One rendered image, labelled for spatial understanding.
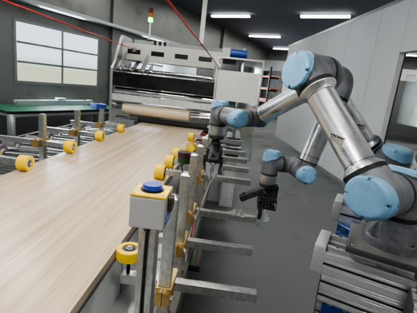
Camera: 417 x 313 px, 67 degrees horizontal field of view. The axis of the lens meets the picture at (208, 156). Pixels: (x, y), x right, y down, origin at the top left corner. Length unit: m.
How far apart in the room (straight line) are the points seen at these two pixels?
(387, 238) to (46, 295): 0.90
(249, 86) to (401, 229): 2.82
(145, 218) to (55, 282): 0.40
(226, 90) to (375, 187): 2.90
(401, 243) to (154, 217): 0.69
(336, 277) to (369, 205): 0.31
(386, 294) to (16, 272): 1.01
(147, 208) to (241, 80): 3.08
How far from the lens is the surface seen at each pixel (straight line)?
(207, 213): 1.49
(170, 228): 0.93
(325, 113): 0.95
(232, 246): 1.27
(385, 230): 1.02
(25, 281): 0.97
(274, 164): 1.40
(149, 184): 0.63
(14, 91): 6.51
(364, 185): 0.86
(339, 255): 1.06
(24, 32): 6.59
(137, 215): 0.62
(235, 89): 3.61
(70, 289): 0.92
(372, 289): 1.09
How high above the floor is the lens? 1.43
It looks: 13 degrees down
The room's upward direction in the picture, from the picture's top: 6 degrees clockwise
